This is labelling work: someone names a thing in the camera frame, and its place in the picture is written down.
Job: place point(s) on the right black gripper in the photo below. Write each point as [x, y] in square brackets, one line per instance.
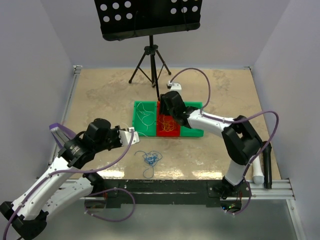
[163, 106]

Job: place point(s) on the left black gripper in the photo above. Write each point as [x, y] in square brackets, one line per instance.
[115, 130]

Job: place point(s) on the red bin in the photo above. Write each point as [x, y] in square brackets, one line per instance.
[166, 125]

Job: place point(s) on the green bin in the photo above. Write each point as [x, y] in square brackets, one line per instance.
[144, 118]
[192, 132]

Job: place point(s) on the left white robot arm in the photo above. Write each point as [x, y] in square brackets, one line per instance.
[64, 181]

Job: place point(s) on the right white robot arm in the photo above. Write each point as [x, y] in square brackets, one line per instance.
[241, 140]

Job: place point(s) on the purple holder block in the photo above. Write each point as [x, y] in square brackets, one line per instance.
[61, 134]

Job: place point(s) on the black music stand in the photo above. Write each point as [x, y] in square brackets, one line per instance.
[126, 19]

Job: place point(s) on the black cylinder tool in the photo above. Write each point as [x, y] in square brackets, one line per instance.
[267, 167]

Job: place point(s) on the white cylinder tool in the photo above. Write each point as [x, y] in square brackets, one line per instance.
[257, 174]

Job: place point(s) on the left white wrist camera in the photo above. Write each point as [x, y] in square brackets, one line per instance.
[129, 135]

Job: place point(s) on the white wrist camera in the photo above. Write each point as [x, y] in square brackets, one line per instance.
[129, 135]
[174, 86]

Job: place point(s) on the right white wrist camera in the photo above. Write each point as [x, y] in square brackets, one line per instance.
[174, 86]

